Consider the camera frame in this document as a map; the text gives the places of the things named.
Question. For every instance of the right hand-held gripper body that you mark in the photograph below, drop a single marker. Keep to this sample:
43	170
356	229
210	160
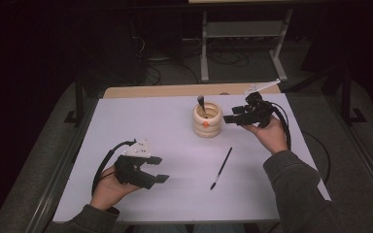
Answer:
259	111

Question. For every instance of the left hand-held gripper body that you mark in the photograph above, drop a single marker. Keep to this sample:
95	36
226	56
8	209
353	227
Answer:
128	168

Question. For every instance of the cream ribbed brush holder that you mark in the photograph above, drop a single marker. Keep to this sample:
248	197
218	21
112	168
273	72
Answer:
207	124

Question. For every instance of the black fluffy makeup brush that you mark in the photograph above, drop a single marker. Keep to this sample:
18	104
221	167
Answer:
201	101

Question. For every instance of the person's right hand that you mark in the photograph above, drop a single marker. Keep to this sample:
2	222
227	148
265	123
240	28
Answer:
273	137

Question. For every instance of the person's left hand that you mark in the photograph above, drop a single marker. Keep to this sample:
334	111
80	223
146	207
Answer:
108	192

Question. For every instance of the white table board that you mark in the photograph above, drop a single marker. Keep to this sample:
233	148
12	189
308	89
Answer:
181	155

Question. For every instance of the grey metal stand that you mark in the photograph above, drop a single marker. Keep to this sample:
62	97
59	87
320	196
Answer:
246	29

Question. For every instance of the black stand leg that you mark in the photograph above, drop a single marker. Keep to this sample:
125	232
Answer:
347	103
78	103

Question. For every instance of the metal floor rail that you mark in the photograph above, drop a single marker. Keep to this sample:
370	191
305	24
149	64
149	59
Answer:
362	155
58	168

